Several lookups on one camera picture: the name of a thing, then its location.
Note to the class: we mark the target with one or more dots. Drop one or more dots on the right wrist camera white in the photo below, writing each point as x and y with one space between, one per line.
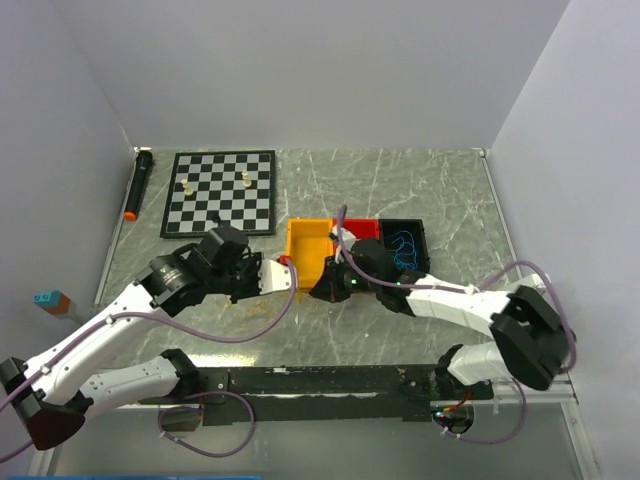
341 237

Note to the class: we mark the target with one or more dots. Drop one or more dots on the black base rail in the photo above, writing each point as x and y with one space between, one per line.
406 392

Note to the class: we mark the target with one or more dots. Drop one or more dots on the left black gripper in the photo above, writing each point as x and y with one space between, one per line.
252 260

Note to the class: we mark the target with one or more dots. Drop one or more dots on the cream chess piece right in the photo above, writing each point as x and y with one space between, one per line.
246 180

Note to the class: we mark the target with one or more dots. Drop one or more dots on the black plastic bin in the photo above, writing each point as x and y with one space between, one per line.
405 242

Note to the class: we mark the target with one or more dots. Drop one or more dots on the cream chess piece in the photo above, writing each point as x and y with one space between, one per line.
187 188
246 180

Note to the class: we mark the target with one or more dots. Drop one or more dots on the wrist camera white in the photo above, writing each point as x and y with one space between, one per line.
341 237
274 277

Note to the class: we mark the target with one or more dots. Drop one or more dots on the yellow plastic bin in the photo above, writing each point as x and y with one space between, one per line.
308 244

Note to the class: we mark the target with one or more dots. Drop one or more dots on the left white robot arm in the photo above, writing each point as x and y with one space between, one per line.
56 392

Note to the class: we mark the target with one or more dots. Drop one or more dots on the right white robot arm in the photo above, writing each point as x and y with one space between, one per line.
527 338

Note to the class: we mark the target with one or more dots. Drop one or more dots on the cream chess piece left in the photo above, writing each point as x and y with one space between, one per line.
187 188

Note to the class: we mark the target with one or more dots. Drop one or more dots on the black white chessboard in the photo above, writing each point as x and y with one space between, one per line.
217 183

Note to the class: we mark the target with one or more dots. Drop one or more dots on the black marker orange cap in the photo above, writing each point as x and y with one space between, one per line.
144 163

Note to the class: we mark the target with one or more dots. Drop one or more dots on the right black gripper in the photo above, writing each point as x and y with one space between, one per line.
329 286

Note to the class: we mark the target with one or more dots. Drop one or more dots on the red plastic bin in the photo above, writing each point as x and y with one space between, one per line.
360 228

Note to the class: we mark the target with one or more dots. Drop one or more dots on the white scanner device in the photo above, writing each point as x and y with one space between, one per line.
534 280

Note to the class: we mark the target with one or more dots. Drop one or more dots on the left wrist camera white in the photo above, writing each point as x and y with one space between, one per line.
274 277

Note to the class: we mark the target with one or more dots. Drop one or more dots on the blue brown toy block stick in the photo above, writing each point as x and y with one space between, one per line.
59 305

